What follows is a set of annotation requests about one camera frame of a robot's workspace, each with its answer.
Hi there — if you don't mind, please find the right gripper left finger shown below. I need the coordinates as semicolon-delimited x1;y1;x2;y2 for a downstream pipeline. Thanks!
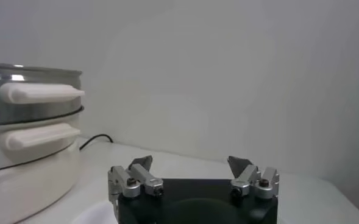
107;155;165;211

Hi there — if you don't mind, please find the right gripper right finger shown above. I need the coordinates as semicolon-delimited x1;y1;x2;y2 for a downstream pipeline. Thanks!
227;155;280;199

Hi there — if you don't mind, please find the white round plate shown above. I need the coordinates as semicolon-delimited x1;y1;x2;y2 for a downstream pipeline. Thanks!
72;200;119;224

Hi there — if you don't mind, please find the white electric cooking pot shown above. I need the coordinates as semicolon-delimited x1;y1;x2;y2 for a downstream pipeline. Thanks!
0;106;85;224

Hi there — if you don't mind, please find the black pot power cord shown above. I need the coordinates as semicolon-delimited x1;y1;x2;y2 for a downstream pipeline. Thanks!
79;133;115;152

